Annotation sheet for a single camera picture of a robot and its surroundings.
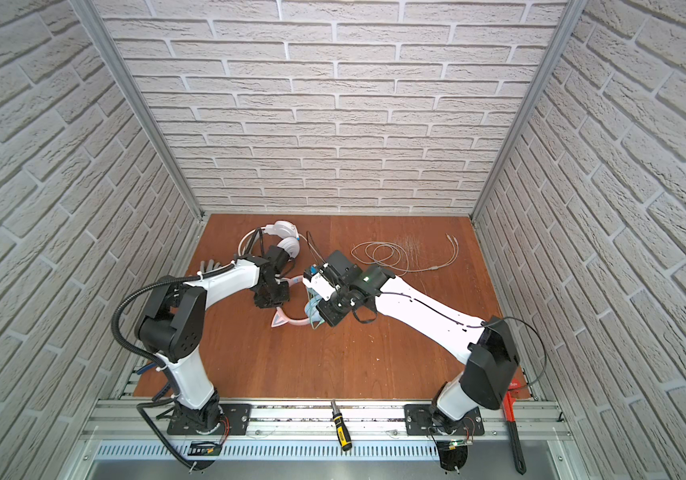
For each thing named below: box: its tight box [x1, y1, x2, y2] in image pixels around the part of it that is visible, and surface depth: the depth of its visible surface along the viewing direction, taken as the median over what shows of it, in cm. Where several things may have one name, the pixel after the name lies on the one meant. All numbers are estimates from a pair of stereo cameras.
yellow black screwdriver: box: [330, 399, 352, 452], surface depth 72 cm
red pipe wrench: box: [502, 368, 527, 475], surface depth 72 cm
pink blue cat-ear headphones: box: [271, 275, 324, 330], surface depth 89 cm
